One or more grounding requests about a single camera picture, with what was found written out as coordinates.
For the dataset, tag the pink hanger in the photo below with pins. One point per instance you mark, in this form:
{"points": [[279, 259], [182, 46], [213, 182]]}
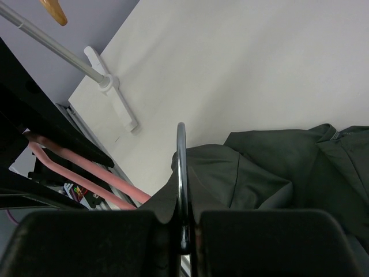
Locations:
{"points": [[182, 196]]}

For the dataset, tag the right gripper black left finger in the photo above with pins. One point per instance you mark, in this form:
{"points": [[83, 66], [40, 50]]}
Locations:
{"points": [[76, 242]]}

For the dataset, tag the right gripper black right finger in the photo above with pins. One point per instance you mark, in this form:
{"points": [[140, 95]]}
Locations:
{"points": [[272, 242]]}

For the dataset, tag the dark grey t shirt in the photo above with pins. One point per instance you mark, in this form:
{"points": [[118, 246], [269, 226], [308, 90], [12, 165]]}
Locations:
{"points": [[319, 168]]}

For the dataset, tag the brown wooden hanger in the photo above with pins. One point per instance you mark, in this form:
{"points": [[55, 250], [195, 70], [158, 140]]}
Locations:
{"points": [[55, 11]]}

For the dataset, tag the metal clothes rack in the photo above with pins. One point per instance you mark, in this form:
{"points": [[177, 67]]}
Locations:
{"points": [[59, 57]]}

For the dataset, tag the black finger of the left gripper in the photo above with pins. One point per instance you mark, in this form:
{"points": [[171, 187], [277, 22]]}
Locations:
{"points": [[25, 106], [18, 192]]}

